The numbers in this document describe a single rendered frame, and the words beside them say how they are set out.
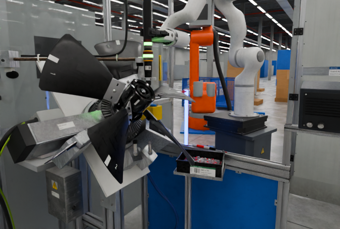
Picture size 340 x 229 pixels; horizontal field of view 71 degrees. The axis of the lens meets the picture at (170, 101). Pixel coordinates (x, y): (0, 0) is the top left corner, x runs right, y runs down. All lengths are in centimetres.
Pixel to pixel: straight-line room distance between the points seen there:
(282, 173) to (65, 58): 106
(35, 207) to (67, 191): 52
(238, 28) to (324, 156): 168
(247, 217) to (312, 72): 162
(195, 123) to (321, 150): 281
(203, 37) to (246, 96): 364
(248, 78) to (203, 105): 347
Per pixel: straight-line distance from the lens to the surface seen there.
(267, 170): 129
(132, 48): 118
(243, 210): 144
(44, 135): 85
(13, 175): 158
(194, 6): 132
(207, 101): 493
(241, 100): 153
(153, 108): 147
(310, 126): 117
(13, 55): 124
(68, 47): 94
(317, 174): 282
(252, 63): 148
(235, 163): 132
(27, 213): 170
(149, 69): 105
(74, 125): 91
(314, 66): 262
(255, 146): 149
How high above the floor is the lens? 131
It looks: 8 degrees down
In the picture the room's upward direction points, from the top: straight up
